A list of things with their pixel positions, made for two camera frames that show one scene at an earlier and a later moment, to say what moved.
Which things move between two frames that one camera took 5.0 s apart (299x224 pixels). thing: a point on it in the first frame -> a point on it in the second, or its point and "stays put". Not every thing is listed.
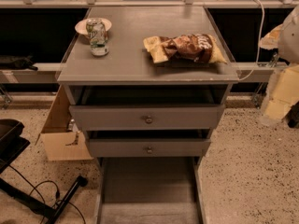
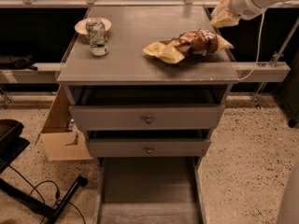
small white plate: (81, 26) stays put
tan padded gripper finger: (271, 40) -> (222, 16)
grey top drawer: (147, 107) stays put
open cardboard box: (62, 144) stays put
